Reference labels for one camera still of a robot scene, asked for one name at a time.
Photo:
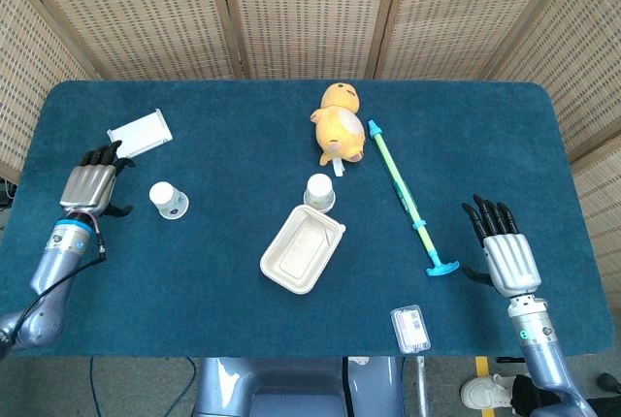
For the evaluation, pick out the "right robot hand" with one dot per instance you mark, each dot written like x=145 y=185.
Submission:
x=512 y=264

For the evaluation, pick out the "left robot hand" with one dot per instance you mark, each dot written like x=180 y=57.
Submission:
x=89 y=189

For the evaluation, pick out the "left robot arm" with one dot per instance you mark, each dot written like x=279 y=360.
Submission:
x=53 y=266

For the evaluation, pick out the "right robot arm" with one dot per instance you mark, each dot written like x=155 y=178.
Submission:
x=538 y=344

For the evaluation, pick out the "white plastic card box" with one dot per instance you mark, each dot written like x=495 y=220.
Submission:
x=143 y=133

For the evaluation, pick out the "small clear plastic packet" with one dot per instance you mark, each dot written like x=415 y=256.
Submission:
x=410 y=330

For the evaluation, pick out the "black trouser leg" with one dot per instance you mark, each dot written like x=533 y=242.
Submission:
x=524 y=390

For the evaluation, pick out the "white shoe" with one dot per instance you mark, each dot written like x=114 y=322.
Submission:
x=485 y=390

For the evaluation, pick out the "blue table cloth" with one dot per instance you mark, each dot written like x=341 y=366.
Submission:
x=218 y=145

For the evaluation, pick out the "green blue toy water pump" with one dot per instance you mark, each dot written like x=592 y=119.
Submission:
x=399 y=184

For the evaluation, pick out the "metal table leg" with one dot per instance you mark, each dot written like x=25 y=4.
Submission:
x=422 y=388

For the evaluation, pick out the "black shoe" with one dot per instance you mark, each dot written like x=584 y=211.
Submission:
x=610 y=382

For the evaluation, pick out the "beige rectangular food tray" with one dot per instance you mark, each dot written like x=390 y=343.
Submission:
x=301 y=249

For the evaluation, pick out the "yellow plush toy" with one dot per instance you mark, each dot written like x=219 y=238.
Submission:
x=339 y=128

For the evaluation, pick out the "grey-blue robot torso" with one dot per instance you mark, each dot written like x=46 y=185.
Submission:
x=291 y=388

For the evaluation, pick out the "woven bamboo folding screen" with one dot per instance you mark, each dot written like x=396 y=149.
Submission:
x=310 y=9

